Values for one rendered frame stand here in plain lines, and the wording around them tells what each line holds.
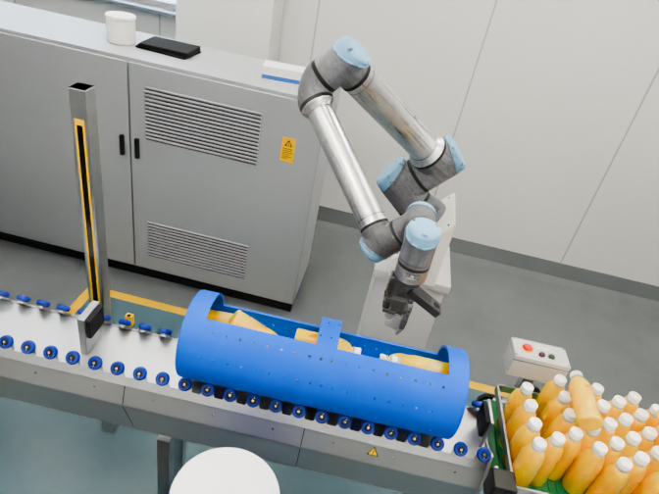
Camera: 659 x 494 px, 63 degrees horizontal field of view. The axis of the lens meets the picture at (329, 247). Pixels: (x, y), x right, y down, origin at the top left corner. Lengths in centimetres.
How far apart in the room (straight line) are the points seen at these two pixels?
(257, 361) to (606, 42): 325
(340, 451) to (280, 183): 167
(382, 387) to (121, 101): 222
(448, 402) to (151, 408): 95
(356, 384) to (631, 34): 318
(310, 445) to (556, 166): 310
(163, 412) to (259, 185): 158
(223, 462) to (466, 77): 317
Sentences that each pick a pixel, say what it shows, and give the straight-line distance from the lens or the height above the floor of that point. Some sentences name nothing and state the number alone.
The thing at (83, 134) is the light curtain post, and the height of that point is 155.
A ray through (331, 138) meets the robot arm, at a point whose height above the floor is 172.
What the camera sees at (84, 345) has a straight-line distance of 196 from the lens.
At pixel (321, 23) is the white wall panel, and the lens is 404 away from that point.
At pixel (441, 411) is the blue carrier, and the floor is 114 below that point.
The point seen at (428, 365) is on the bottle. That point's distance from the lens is 170.
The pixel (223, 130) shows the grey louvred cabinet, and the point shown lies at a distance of 302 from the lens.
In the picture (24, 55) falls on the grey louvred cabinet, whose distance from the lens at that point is 346.
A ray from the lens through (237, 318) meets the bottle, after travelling 169.
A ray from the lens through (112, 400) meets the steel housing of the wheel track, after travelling 196.
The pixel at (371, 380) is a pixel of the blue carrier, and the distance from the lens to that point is 162.
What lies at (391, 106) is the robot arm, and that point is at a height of 179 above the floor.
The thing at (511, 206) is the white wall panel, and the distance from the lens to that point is 445.
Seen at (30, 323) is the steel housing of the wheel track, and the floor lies 93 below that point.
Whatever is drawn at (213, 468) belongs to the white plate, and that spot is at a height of 104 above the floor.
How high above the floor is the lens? 234
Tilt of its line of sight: 33 degrees down
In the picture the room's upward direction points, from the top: 12 degrees clockwise
